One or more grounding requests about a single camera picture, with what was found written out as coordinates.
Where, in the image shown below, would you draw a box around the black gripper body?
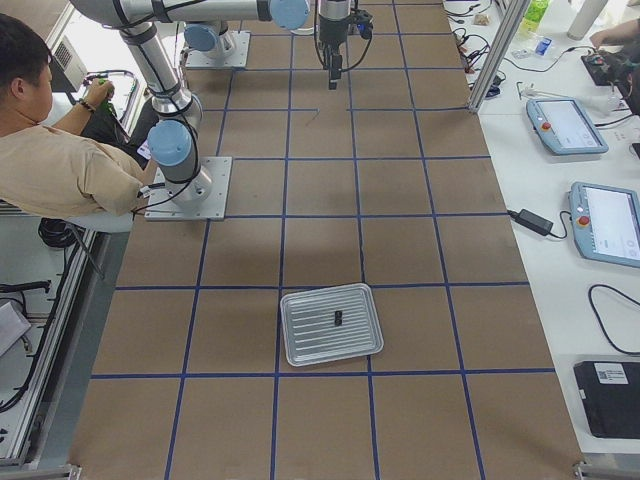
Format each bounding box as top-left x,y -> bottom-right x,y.
317,0 -> 350,54

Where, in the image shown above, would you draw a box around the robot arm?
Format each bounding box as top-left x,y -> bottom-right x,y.
72,1 -> 357,205
184,20 -> 236,59

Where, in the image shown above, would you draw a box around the silver metal tray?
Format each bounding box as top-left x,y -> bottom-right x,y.
280,283 -> 384,367

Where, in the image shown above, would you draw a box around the green bottle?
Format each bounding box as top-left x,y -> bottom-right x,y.
517,0 -> 550,38

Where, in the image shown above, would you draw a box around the upper teach pendant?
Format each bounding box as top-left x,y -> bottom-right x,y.
526,98 -> 609,156

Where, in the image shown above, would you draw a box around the teach pendant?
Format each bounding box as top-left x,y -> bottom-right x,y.
526,98 -> 609,156
568,182 -> 639,268

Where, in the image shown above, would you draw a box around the black power adapter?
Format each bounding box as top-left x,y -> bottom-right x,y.
507,209 -> 553,236

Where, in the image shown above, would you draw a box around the white cylinder cup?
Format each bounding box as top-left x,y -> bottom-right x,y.
566,0 -> 608,40

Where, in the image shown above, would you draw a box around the person in beige shirt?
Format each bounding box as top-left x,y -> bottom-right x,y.
1,15 -> 158,219

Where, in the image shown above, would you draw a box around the lower teach pendant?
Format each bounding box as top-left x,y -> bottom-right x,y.
568,182 -> 639,268

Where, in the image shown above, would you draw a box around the black box with label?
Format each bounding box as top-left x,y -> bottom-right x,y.
574,361 -> 639,440

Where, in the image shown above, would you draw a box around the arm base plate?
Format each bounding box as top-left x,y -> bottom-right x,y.
144,156 -> 232,221
184,30 -> 251,70

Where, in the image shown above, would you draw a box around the aluminium frame post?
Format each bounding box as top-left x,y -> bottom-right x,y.
467,0 -> 529,113

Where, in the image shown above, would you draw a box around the black looped cable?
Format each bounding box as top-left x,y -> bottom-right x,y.
587,283 -> 640,356

